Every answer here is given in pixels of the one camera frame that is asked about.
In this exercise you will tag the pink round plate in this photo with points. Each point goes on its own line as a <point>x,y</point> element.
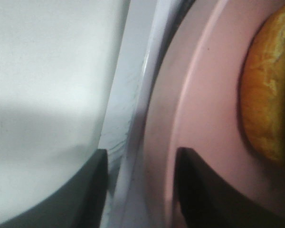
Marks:
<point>195,104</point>

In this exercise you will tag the white microwave oven body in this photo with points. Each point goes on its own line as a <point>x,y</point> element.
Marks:
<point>149,28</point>

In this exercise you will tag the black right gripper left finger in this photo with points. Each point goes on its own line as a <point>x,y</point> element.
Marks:
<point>79,203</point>

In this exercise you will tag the burger with lettuce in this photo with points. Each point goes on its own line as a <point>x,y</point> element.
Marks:
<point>262,89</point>

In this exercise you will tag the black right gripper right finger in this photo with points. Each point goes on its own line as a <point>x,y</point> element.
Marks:
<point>207,201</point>

